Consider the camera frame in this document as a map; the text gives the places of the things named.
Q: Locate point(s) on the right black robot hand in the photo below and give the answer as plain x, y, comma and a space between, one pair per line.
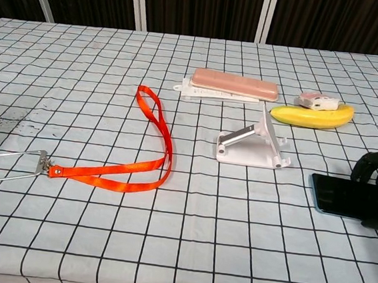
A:
371, 164

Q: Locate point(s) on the black smartphone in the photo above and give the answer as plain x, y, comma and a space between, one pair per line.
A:
341, 196

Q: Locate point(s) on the white phone stand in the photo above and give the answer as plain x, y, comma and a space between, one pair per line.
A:
258, 155

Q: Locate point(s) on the yellow banana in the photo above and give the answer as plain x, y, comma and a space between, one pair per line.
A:
311, 118

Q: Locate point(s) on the small pink white packet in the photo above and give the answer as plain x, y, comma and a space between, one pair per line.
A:
316, 101

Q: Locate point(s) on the pink pencil case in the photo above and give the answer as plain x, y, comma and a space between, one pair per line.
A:
234, 84

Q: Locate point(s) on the white packaging card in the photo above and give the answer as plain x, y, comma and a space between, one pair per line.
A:
197, 93

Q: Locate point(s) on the checkered tablecloth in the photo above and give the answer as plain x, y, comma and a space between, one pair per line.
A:
99, 233

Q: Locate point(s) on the clear badge holder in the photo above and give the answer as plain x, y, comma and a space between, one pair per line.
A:
42, 164

